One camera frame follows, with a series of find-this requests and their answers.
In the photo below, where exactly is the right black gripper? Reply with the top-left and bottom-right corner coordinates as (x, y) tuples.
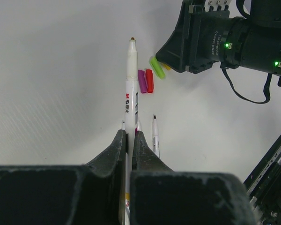
(155, 0), (236, 74)

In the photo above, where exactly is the light green pen cap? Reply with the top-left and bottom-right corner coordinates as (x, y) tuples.
(149, 57), (165, 79)

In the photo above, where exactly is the purple marker pen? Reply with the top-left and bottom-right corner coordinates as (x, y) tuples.
(135, 118), (142, 132)

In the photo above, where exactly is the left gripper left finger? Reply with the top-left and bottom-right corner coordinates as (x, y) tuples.
(0, 130), (126, 225)

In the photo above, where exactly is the purple pen cap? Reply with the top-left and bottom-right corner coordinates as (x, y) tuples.
(138, 70), (148, 93)

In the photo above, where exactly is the orange marker pen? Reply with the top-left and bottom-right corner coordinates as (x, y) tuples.
(124, 37), (138, 225)

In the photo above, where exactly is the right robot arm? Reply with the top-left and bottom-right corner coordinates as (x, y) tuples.
(155, 0), (281, 103)

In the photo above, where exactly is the green marker pen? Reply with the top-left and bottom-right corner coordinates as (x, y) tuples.
(121, 121), (125, 130)

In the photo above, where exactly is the red marker pen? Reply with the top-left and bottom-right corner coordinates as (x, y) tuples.
(152, 115), (160, 158)

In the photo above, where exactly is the red pen cap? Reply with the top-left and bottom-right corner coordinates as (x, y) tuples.
(146, 69), (154, 93)

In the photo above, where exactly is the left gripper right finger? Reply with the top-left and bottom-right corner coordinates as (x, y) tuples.
(130, 131), (257, 225)

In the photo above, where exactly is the yellow pen cap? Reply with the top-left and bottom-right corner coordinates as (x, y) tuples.
(163, 63), (171, 71)

